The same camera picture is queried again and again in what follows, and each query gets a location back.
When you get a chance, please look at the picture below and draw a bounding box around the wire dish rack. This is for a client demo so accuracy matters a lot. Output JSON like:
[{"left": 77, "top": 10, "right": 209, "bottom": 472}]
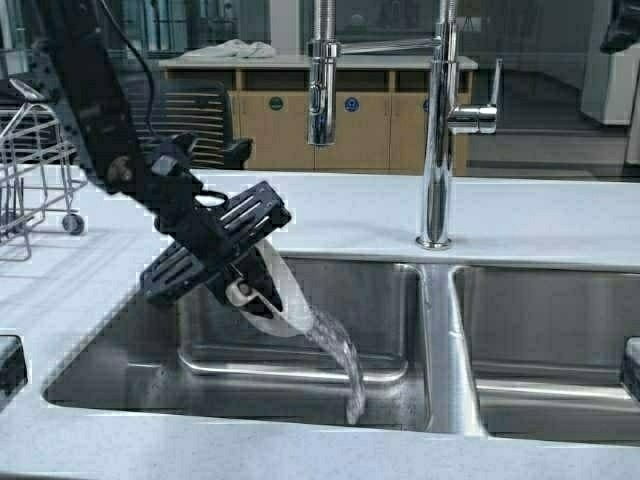
[{"left": 1, "top": 77, "right": 88, "bottom": 262}]

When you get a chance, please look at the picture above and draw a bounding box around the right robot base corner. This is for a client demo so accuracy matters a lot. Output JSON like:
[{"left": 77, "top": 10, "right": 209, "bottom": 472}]
[{"left": 621, "top": 337, "right": 640, "bottom": 401}]

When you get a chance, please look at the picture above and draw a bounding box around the chrome pull-down spray head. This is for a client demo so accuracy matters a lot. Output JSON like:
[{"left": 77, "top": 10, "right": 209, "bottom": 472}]
[{"left": 307, "top": 0, "right": 340, "bottom": 147}]

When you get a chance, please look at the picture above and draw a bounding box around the chrome faucet column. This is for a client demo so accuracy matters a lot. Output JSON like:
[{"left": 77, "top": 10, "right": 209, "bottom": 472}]
[{"left": 416, "top": 0, "right": 503, "bottom": 250}]

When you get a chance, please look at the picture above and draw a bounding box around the stainless double sink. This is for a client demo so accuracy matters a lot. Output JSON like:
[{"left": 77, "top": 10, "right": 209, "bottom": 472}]
[{"left": 44, "top": 258, "right": 639, "bottom": 447}]

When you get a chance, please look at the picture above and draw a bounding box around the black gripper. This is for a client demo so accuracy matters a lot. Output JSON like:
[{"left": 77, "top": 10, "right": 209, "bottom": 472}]
[{"left": 140, "top": 181, "right": 292, "bottom": 315}]

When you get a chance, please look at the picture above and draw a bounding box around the wooden recycling cabinet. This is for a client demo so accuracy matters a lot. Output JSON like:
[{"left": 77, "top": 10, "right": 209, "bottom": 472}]
[{"left": 158, "top": 52, "right": 479, "bottom": 176}]

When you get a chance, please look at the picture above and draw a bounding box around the white appliance in background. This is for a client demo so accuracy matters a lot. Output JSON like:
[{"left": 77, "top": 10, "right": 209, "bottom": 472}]
[{"left": 580, "top": 0, "right": 639, "bottom": 126}]

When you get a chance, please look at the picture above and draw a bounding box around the black slatted office chair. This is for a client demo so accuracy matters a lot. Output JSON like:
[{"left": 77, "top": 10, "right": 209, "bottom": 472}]
[{"left": 123, "top": 76, "right": 253, "bottom": 170}]

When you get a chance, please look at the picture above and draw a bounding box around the white frying pan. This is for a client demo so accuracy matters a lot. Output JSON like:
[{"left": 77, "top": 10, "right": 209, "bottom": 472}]
[{"left": 227, "top": 240, "right": 315, "bottom": 338}]

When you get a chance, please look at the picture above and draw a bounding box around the white crumpled cloth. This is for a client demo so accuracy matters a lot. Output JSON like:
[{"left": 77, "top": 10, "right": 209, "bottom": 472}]
[{"left": 184, "top": 39, "right": 277, "bottom": 59}]

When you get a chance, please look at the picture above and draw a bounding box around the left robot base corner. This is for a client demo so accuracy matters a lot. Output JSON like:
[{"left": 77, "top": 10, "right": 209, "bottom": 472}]
[{"left": 1, "top": 335, "right": 28, "bottom": 410}]

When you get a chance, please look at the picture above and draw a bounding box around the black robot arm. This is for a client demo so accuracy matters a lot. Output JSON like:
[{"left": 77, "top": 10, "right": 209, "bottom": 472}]
[{"left": 33, "top": 1, "right": 291, "bottom": 320}]

